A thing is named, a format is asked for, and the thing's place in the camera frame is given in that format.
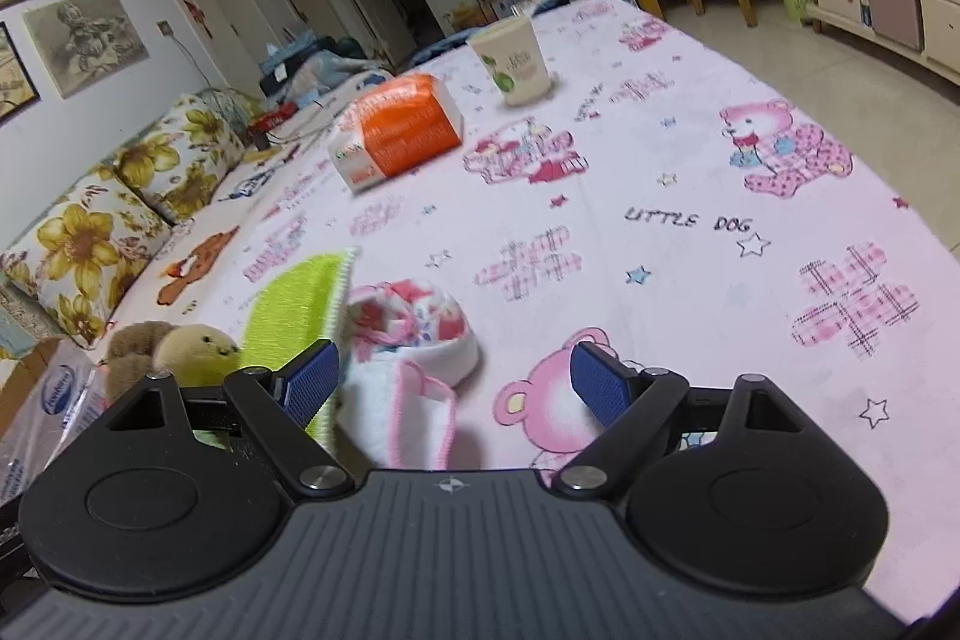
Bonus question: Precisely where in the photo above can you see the white pink baby socks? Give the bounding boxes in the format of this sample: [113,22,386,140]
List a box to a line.
[337,280,480,471]

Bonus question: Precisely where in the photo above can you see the brown plush bear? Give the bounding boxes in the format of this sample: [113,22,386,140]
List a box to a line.
[104,321,241,404]

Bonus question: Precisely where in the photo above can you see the lime green sponge cloth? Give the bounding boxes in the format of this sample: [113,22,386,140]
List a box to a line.
[190,245,362,453]

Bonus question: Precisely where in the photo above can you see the brown cardboard box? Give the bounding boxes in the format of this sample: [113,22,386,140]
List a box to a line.
[2,338,106,503]

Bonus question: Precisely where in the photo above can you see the sofa with cartoon cover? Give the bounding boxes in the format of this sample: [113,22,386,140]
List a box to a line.
[2,71,387,359]

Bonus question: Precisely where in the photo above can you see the pink cartoon tablecloth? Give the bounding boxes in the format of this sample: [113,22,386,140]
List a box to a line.
[92,0,960,619]

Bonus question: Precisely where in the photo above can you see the middle yellow floral cushion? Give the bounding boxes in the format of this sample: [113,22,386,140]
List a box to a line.
[2,166,171,349]

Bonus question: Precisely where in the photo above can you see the yellow floral cushion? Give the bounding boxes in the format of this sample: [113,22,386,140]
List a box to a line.
[2,166,171,349]
[112,94,244,224]

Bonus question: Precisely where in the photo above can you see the far yellow floral cushion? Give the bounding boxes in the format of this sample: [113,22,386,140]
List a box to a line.
[112,94,244,224]

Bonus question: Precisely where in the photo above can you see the orange white tissue pack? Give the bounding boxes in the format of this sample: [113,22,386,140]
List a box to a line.
[327,73,464,193]

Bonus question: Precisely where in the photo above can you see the white paper cup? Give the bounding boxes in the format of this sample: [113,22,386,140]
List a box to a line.
[467,16,551,107]

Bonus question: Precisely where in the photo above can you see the framed bird picture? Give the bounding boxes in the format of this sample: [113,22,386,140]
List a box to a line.
[0,23,41,122]

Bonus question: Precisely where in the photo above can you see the framed sketch picture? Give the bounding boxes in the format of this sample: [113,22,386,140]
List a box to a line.
[25,0,149,99]

